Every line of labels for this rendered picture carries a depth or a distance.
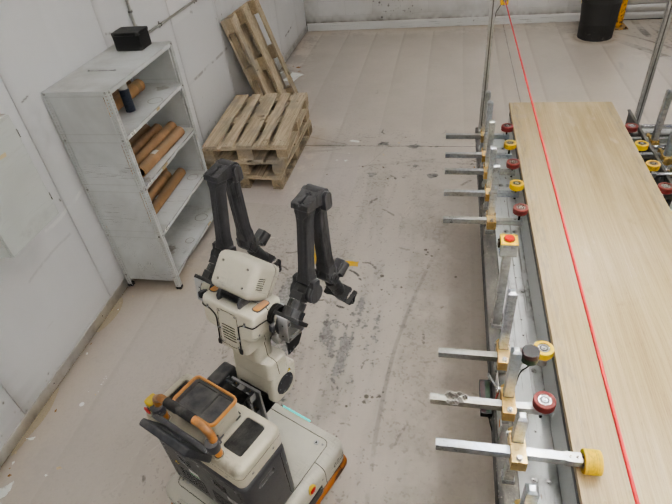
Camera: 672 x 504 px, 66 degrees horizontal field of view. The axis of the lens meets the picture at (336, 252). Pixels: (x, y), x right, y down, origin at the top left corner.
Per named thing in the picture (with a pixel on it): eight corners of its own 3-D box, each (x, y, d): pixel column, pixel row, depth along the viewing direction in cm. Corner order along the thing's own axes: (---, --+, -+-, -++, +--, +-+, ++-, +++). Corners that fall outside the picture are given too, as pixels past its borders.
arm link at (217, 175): (197, 165, 199) (216, 171, 194) (223, 155, 209) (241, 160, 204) (211, 264, 222) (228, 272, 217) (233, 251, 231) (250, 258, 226)
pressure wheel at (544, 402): (530, 424, 195) (535, 407, 188) (528, 406, 201) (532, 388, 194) (552, 427, 194) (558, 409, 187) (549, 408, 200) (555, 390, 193)
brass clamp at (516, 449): (508, 469, 170) (509, 461, 167) (505, 433, 180) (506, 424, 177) (527, 472, 169) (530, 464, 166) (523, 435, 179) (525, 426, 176)
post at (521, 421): (500, 492, 194) (517, 419, 164) (499, 483, 197) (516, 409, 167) (510, 493, 193) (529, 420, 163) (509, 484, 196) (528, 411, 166)
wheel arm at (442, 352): (438, 358, 222) (438, 352, 219) (438, 352, 225) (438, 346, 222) (545, 367, 214) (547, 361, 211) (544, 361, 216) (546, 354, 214)
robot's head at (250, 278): (247, 302, 189) (259, 263, 188) (206, 283, 199) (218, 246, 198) (270, 303, 201) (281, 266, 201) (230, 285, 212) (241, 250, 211)
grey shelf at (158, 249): (128, 286, 402) (39, 93, 305) (175, 218, 470) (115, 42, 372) (181, 289, 393) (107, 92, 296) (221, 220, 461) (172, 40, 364)
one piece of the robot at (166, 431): (226, 472, 198) (194, 464, 179) (164, 429, 215) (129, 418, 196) (241, 444, 201) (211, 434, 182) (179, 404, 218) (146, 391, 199)
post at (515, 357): (497, 429, 211) (512, 352, 181) (496, 421, 214) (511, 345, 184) (506, 430, 211) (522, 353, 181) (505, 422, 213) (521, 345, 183)
